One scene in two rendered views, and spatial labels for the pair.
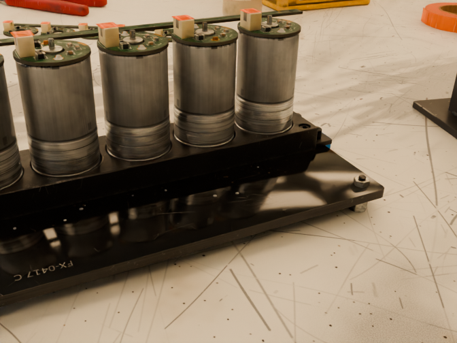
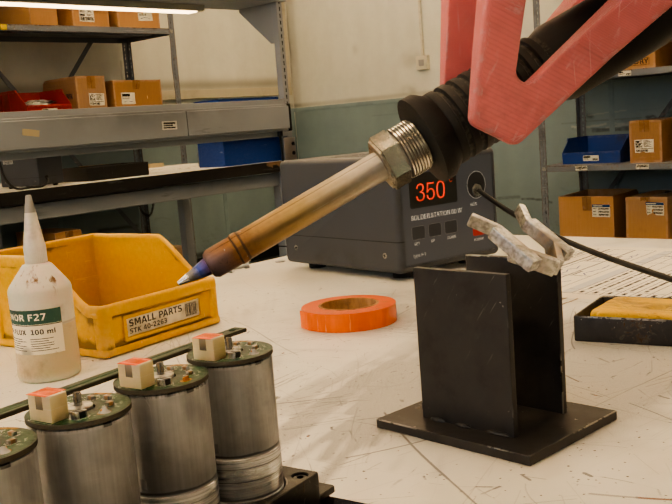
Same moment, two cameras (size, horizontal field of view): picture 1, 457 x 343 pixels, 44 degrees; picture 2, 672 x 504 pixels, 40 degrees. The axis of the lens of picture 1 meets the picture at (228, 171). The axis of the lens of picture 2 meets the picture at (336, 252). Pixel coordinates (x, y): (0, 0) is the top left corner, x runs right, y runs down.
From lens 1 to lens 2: 8 cm
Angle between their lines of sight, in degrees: 33
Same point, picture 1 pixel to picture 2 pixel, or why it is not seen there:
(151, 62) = (122, 428)
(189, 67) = (159, 427)
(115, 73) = (72, 458)
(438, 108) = (412, 418)
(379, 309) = not seen: outside the picture
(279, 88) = (267, 428)
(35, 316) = not seen: outside the picture
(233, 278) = not seen: outside the picture
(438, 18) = (326, 318)
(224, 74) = (205, 424)
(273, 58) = (253, 390)
